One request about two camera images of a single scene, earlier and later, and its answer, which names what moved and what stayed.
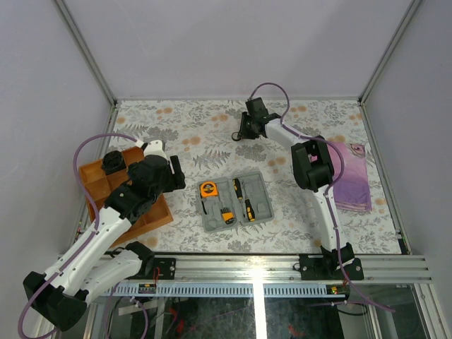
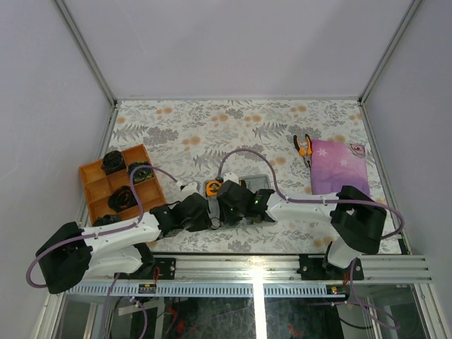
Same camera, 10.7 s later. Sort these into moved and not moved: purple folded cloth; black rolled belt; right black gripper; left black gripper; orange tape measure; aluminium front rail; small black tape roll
Moved: orange tape measure; left black gripper; right black gripper; small black tape roll
Not moved: purple folded cloth; aluminium front rail; black rolled belt
